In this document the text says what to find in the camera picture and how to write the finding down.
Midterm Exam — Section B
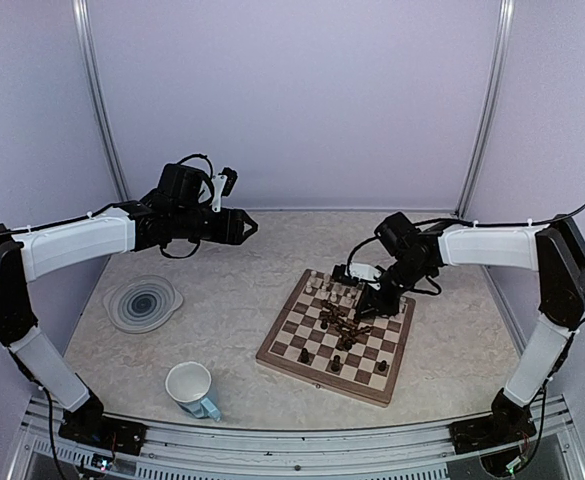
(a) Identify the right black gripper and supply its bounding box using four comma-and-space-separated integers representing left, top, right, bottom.
355, 255, 432, 317

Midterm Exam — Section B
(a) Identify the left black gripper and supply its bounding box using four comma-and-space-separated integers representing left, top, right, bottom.
173, 206, 258, 245

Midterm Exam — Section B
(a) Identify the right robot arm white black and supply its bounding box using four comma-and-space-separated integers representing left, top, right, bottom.
345, 212, 585, 452

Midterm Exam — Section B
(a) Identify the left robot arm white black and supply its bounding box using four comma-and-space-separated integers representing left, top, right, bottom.
0, 160, 258, 445

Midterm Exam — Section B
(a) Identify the pile of dark pieces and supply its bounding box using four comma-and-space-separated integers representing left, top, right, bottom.
319, 300, 373, 351

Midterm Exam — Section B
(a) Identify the wooden chess board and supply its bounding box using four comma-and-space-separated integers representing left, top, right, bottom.
256, 269, 416, 407

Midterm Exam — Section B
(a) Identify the white knight piece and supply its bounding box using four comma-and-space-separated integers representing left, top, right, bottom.
333, 282, 344, 295

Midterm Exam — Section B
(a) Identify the white rook corner piece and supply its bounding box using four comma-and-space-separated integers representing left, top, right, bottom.
305, 270, 317, 294

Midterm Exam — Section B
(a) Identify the grey silicone round lid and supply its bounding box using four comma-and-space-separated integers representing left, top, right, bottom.
103, 275, 183, 334

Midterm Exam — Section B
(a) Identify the light blue mug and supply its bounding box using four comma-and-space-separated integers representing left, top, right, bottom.
165, 361, 222, 422

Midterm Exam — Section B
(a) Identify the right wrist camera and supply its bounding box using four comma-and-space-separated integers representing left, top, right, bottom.
331, 263, 382, 286

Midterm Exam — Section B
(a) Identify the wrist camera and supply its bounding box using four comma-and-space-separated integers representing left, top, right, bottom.
331, 263, 382, 286
211, 167, 238, 213

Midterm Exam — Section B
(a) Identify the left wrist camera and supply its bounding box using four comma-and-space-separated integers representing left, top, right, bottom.
211, 167, 238, 213

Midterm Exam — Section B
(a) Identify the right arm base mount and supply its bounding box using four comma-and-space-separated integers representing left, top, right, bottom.
449, 410, 537, 454

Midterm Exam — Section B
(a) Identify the front aluminium rail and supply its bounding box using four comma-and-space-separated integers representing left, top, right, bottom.
3, 396, 585, 479

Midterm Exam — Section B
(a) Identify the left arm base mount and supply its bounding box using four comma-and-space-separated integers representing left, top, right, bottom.
59, 411, 147, 456

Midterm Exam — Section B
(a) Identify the left aluminium frame post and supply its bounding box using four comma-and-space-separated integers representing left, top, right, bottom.
72, 0, 131, 201

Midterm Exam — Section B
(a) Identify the aluminium frame post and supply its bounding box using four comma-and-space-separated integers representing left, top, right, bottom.
455, 0, 516, 218
72, 0, 131, 201

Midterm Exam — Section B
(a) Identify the right aluminium frame post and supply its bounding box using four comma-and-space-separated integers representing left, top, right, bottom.
455, 0, 516, 218

